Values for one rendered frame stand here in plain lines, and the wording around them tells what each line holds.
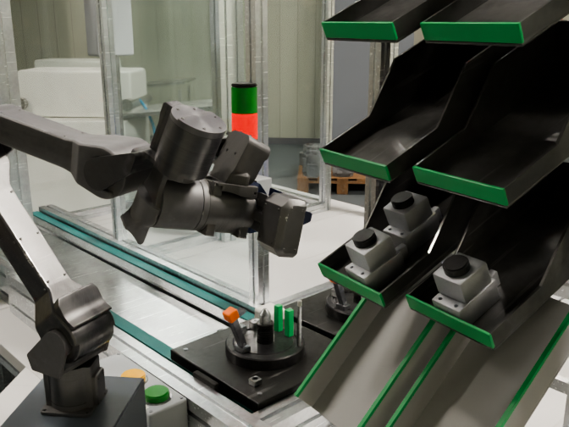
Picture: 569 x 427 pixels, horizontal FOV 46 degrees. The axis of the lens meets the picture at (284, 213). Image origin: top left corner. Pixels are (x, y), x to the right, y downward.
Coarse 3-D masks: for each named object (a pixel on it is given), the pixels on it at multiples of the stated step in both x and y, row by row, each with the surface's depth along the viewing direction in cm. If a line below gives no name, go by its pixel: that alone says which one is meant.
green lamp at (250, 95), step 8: (232, 88) 126; (240, 88) 125; (248, 88) 125; (256, 88) 126; (232, 96) 126; (240, 96) 125; (248, 96) 125; (256, 96) 127; (232, 104) 127; (240, 104) 126; (248, 104) 126; (256, 104) 127; (232, 112) 127; (240, 112) 126; (248, 112) 126; (256, 112) 127
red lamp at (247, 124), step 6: (234, 114) 127; (240, 114) 126; (246, 114) 126; (252, 114) 127; (234, 120) 127; (240, 120) 126; (246, 120) 126; (252, 120) 127; (234, 126) 128; (240, 126) 127; (246, 126) 127; (252, 126) 127; (246, 132) 127; (252, 132) 128
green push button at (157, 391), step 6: (150, 390) 105; (156, 390) 105; (162, 390) 105; (168, 390) 106; (150, 396) 104; (156, 396) 103; (162, 396) 104; (168, 396) 105; (150, 402) 104; (156, 402) 103
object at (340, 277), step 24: (384, 192) 96; (432, 192) 101; (384, 216) 97; (456, 216) 86; (432, 240) 91; (456, 240) 87; (336, 264) 94; (408, 264) 88; (432, 264) 86; (360, 288) 85; (384, 288) 83; (408, 288) 85
